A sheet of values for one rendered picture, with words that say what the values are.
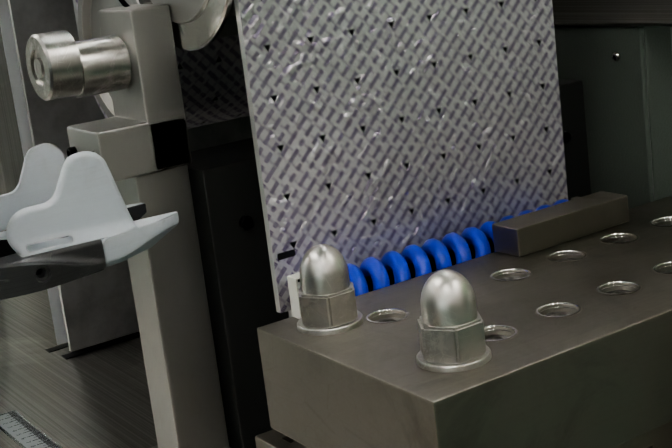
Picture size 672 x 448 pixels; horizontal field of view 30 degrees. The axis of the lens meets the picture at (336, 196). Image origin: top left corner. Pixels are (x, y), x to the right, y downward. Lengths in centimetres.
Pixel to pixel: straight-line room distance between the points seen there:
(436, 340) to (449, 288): 3
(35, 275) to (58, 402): 40
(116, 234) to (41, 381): 44
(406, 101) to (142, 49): 16
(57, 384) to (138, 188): 31
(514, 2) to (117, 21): 25
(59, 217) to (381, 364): 18
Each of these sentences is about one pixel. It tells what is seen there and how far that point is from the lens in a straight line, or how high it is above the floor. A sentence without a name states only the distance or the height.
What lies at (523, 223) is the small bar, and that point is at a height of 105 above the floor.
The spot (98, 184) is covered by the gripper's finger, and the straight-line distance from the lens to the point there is 65.
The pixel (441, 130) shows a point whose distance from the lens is 80.
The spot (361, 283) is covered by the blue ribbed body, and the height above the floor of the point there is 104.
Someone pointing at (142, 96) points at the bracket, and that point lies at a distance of 77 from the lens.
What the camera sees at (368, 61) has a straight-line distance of 76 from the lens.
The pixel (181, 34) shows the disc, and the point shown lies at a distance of 77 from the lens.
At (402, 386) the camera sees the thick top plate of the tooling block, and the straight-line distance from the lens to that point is 59.
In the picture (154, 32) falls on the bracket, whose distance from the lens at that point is 77.
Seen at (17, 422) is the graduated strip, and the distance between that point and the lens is 100.
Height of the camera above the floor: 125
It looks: 13 degrees down
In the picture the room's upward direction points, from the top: 7 degrees counter-clockwise
